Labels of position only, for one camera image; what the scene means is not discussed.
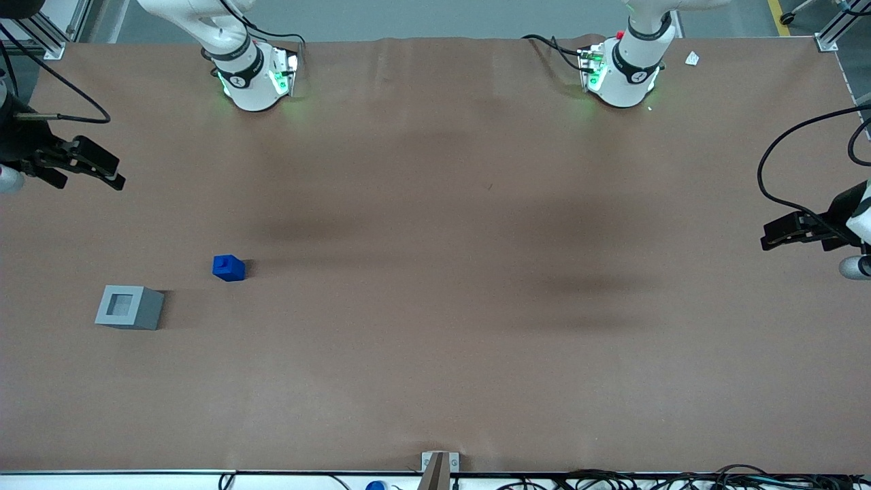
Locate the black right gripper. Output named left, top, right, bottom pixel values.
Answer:
left=0, top=92, right=127, bottom=191

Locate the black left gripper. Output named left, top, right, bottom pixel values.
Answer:
left=760, top=180, right=871, bottom=252

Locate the blue plastic part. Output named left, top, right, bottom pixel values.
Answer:
left=212, top=255, right=246, bottom=282

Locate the gray square base block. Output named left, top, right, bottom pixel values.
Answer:
left=94, top=284, right=165, bottom=331

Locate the black caster wheel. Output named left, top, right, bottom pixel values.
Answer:
left=779, top=0, right=819, bottom=27

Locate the brown table mat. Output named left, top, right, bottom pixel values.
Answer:
left=0, top=34, right=871, bottom=474

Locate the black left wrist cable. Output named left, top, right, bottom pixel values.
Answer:
left=757, top=104, right=871, bottom=235

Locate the black looped cable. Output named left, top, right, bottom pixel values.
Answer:
left=847, top=117, right=871, bottom=167

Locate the aluminium frame profile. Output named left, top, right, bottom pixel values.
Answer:
left=0, top=0, right=93, bottom=61
left=815, top=0, right=871, bottom=52

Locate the tangled black cable bundle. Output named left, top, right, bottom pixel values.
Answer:
left=495, top=465, right=871, bottom=490

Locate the black left base cable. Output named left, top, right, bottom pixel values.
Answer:
left=522, top=34, right=594, bottom=73

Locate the gray metal bracket plate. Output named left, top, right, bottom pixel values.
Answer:
left=421, top=451, right=461, bottom=473

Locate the brown camera post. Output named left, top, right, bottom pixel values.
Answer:
left=418, top=453, right=450, bottom=490

